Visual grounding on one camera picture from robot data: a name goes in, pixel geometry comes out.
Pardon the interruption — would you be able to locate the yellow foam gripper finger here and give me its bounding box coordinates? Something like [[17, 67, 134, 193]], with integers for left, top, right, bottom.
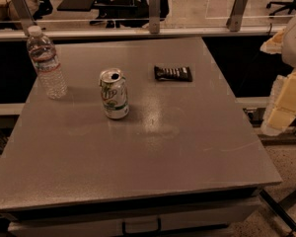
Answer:
[[259, 29, 285, 54], [261, 69, 296, 136]]

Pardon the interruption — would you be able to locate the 7up soda can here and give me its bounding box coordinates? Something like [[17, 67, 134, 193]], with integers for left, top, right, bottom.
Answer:
[[99, 68, 129, 119]]

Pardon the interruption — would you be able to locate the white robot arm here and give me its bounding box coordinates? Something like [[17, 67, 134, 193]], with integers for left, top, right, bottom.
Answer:
[[260, 14, 296, 136]]

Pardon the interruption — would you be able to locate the black snack bar wrapper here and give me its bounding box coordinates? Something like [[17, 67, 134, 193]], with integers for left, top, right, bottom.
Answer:
[[154, 66, 192, 82]]

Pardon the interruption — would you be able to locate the black desk furniture background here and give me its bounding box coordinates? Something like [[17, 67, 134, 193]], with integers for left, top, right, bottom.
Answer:
[[57, 0, 170, 28]]

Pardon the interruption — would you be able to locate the grey table drawer front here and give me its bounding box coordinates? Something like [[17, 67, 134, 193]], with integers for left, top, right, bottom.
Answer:
[[8, 197, 260, 237]]

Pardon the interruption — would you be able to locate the clear plastic water bottle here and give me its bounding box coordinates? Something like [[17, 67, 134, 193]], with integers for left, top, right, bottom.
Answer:
[[27, 26, 67, 99]]

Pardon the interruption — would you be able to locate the grey metal bracket right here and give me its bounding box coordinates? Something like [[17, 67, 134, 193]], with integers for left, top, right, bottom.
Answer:
[[226, 0, 249, 32]]

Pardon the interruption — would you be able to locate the grey metal bracket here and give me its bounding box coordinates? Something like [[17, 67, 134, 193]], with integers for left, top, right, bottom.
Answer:
[[149, 0, 160, 34], [226, 0, 249, 32], [11, 0, 36, 37]]

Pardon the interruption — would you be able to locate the grey metal bracket middle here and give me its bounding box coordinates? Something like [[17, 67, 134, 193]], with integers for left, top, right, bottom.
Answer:
[[149, 0, 160, 34]]

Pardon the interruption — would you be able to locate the black drawer handle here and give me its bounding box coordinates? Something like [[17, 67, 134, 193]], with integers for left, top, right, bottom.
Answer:
[[121, 218, 162, 237]]

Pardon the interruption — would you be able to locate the grey metal bracket left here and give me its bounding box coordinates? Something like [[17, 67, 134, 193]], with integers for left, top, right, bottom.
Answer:
[[11, 0, 36, 37]]

